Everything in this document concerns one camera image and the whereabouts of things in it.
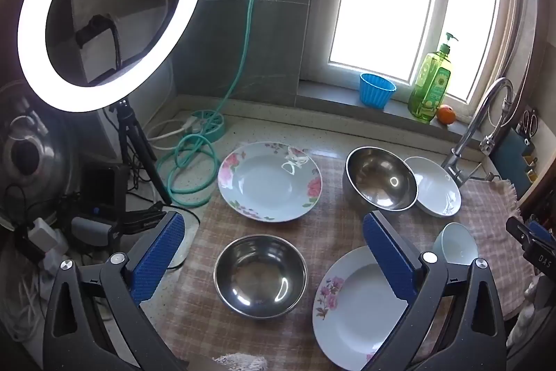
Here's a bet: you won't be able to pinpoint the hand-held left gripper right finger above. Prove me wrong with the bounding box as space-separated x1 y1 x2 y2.
362 210 509 371

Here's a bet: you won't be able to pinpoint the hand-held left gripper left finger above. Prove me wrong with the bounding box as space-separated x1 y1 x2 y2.
42 211 187 371

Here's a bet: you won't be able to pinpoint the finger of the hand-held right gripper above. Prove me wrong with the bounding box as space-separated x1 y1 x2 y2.
506 216 556 251

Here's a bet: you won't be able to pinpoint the small-flower white plate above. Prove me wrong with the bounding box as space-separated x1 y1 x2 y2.
312 246 428 371

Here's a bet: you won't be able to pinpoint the small white bowl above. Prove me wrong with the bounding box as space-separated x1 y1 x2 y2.
432 222 479 267

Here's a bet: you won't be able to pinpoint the stainless steel bowl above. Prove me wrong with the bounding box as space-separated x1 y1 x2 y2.
343 146 418 212
213 235 308 318

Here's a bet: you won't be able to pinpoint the plain white shallow plate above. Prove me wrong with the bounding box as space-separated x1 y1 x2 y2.
404 156 462 218

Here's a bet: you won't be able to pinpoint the rose-print white plate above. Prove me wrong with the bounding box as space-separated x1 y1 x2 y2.
217 142 323 223

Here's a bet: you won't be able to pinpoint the person's right hand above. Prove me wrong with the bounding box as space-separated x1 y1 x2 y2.
510 282 542 354

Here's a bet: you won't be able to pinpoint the pink plaid cloth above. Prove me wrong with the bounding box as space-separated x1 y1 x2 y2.
158 149 535 371

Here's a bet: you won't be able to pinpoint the dark teal utensil holder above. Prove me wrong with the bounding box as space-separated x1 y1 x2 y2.
493 123 541 198

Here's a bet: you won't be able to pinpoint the grey device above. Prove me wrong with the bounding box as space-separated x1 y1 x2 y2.
69 215 118 248

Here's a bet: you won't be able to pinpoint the black box device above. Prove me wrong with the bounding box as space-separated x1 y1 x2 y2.
80 162 129 224

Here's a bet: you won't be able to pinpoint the scissors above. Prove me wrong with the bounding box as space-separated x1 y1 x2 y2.
519 108 539 141

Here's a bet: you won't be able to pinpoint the metal faucet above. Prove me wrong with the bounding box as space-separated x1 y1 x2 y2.
441 78 515 185

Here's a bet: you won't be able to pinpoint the white charger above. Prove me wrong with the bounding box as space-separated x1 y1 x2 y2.
26 217 59 252

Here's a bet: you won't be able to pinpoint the black tripod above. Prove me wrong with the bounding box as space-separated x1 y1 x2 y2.
102 99 174 207

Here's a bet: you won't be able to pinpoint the white fluffy cloth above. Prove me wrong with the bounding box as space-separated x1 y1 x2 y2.
213 355 268 371

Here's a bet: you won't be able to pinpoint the orange fruit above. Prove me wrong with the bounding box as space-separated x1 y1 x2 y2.
436 105 457 125

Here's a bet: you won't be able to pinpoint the teal round plastic reel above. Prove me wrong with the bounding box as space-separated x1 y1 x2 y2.
191 110 227 141

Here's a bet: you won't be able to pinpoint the green dish soap bottle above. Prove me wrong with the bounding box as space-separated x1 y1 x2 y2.
407 33 460 124

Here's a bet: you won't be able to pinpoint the steel pot lid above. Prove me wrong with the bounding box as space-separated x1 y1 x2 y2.
0 80 83 228

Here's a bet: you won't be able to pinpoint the blue fluted plastic cup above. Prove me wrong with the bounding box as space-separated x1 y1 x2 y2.
359 73 397 110

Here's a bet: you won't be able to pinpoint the grey window sill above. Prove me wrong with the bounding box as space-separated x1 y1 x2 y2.
297 80 474 132

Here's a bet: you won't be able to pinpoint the white power cable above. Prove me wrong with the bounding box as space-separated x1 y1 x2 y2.
147 116 205 151

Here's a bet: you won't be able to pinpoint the white cable bundle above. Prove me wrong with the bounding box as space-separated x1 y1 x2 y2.
0 267 50 354

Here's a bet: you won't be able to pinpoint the teal hose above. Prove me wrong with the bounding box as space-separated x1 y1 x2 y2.
156 0 261 207

